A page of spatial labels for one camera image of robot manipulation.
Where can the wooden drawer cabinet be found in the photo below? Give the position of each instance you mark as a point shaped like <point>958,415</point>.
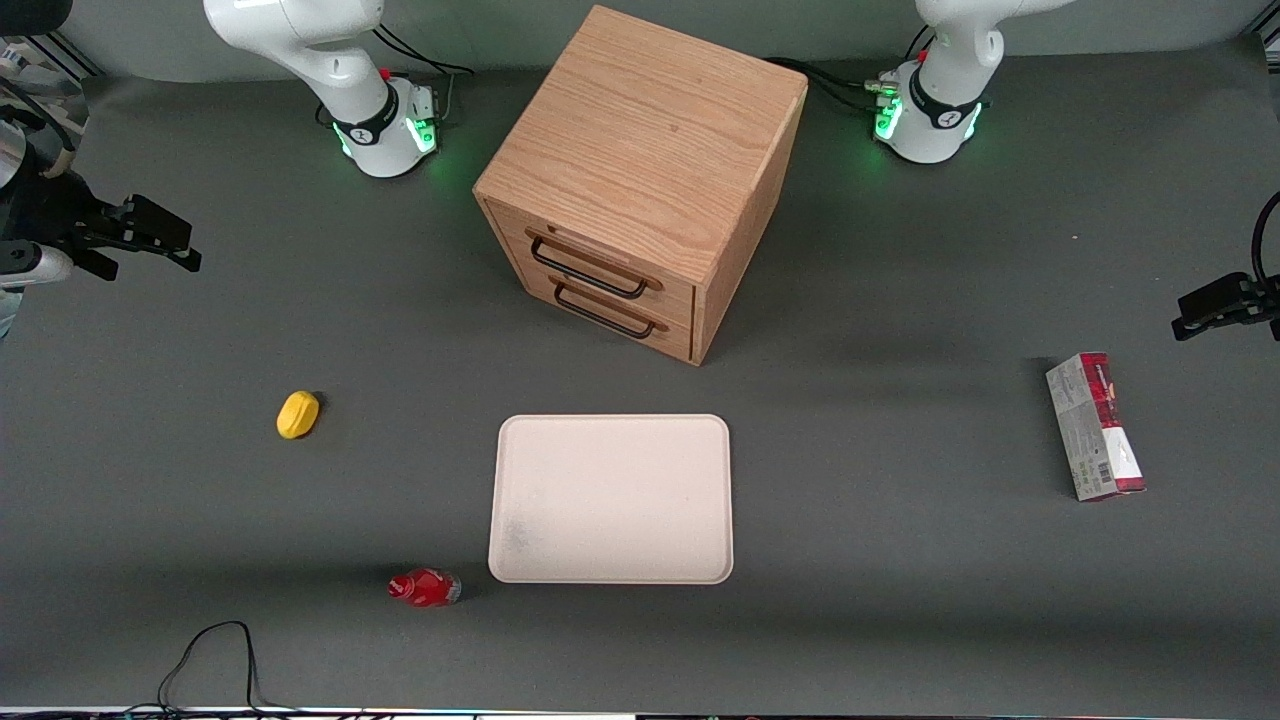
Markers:
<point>650,130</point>

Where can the aluminium frame profile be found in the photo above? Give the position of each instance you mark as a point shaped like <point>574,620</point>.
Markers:
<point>60,55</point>
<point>1270,40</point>

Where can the yellow lemon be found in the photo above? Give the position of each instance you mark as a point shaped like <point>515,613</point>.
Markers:
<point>298,415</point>

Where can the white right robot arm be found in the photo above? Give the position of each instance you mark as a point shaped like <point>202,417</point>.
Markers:
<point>350,100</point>

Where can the wooden drawer front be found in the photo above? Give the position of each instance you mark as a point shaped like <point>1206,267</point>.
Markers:
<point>680,300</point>
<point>675,340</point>

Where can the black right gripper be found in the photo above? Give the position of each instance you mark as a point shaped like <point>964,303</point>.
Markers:
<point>42,212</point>

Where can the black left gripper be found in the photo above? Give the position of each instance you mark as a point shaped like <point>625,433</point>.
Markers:
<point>1262,297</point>

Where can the red and grey carton box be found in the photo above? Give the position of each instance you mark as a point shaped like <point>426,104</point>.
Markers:
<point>1097,430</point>

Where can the red soda can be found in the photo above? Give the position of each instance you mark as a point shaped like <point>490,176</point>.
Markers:
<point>425,588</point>

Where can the beige plastic tray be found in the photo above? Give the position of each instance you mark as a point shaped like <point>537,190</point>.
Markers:
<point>610,500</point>

